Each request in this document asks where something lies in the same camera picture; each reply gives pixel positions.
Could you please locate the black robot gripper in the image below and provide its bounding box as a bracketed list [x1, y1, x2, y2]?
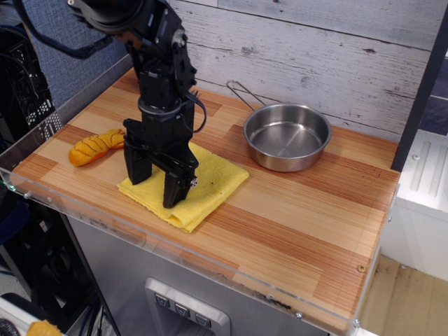
[123, 101, 199, 209]

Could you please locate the yellow cloth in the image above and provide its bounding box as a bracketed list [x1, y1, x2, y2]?
[118, 143, 249, 233]

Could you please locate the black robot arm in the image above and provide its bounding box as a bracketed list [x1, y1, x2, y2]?
[69, 1, 199, 208]

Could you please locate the orange plush croissant toy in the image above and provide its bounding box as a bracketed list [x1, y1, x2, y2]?
[68, 129, 125, 167]

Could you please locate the stainless steel pan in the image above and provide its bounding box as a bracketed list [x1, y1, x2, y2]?
[225, 80, 333, 173]

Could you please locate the silver button panel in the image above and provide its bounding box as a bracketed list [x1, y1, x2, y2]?
[145, 277, 231, 335]

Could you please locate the black plastic crate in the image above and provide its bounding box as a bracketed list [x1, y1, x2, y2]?
[1, 30, 55, 143]

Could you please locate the clear acrylic table guard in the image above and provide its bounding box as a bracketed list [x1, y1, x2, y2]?
[7, 49, 399, 335]

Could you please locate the orange object at corner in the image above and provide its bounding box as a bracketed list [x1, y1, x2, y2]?
[26, 320, 62, 336]

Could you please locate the white grooved box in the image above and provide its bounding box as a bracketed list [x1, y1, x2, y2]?
[380, 130, 447, 281]

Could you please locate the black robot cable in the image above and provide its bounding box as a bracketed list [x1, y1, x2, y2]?
[12, 0, 208, 134]

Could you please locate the dark grey right post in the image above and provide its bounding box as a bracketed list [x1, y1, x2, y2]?
[391, 8, 447, 172]

